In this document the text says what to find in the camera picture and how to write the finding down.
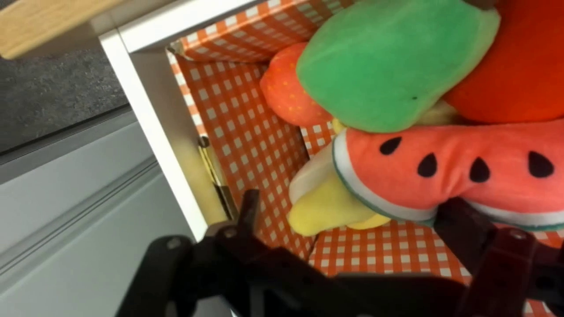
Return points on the red plush tomato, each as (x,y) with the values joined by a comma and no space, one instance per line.
(517,58)

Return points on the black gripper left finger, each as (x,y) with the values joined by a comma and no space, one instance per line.
(205,275)

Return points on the plush watermelon slice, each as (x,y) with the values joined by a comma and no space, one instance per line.
(469,169)

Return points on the yellow plush banana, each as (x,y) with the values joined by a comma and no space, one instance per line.
(328,205)

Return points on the orange checkered fabric basket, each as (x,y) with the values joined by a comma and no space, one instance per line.
(253,134)

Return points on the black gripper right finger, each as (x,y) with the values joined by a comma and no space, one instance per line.
(505,275)

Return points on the green plush pear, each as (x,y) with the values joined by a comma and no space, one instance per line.
(388,64)

